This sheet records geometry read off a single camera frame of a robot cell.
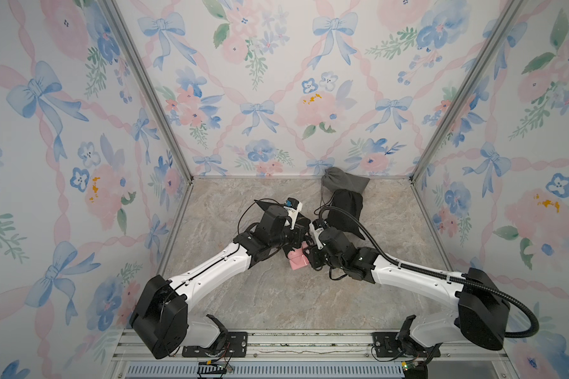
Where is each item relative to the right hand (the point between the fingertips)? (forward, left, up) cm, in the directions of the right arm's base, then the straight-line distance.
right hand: (298, 241), depth 83 cm
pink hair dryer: (-6, 0, -2) cm, 6 cm away
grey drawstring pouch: (+36, -18, -5) cm, 41 cm away
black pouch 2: (+20, -22, -2) cm, 30 cm away
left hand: (+1, -3, +7) cm, 8 cm away
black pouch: (+10, -1, 0) cm, 10 cm away
